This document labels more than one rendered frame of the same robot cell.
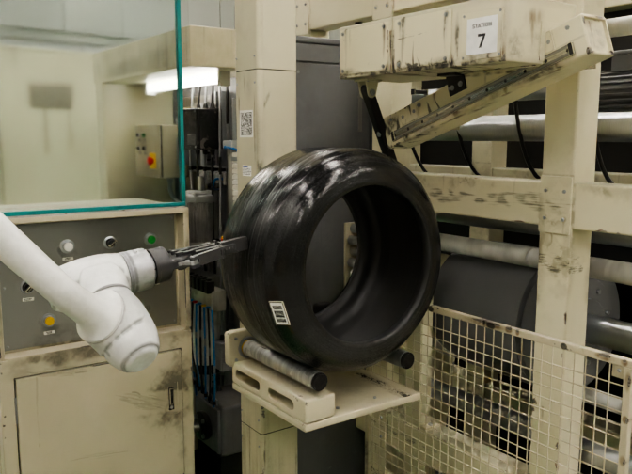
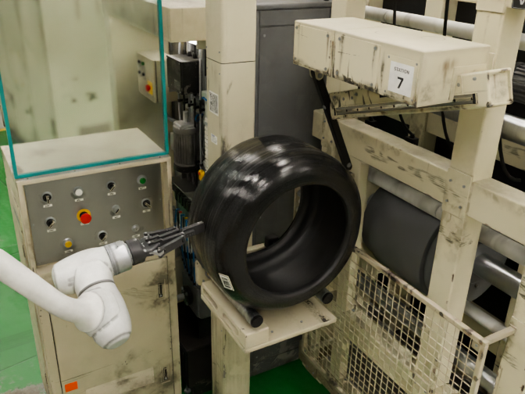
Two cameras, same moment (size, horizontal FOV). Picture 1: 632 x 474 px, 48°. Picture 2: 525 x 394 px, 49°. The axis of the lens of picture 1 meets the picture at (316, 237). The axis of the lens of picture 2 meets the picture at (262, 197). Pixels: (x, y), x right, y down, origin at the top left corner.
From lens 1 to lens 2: 59 cm
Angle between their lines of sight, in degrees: 17
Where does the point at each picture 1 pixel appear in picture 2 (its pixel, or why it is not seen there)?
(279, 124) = (240, 105)
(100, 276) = (89, 274)
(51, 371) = not seen: hidden behind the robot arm
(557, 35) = (466, 81)
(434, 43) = (364, 68)
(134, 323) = (112, 320)
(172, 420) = (161, 304)
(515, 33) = (428, 83)
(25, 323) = (51, 246)
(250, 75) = (216, 66)
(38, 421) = not seen: hidden behind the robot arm
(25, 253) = (29, 286)
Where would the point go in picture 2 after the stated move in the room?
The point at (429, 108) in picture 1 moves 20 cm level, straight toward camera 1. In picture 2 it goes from (363, 100) to (357, 117)
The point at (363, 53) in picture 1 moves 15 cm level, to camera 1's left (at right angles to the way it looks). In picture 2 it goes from (311, 51) to (265, 48)
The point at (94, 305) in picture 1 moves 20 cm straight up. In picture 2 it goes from (81, 313) to (72, 241)
